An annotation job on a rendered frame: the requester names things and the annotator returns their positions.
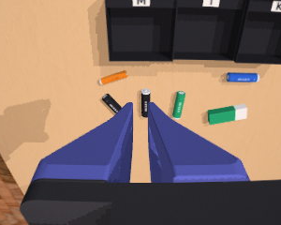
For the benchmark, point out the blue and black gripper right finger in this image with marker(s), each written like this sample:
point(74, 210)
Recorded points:
point(179, 155)

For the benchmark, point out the black open-top bin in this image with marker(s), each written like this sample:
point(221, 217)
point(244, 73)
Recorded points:
point(152, 31)

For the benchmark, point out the orange battery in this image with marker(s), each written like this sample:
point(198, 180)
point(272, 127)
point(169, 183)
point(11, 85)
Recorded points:
point(113, 77)

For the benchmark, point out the black aa battery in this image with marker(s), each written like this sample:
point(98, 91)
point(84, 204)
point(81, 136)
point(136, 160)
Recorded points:
point(111, 103)
point(145, 98)

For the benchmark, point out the blue aa battery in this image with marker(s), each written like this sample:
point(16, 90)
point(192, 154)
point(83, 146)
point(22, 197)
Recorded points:
point(242, 77)

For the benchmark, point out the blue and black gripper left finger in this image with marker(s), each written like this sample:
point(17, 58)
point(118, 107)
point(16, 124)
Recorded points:
point(103, 153)

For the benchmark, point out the white and green eraser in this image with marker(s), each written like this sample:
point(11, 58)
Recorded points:
point(227, 114)

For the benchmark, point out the green aa battery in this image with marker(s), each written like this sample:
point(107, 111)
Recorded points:
point(178, 105)

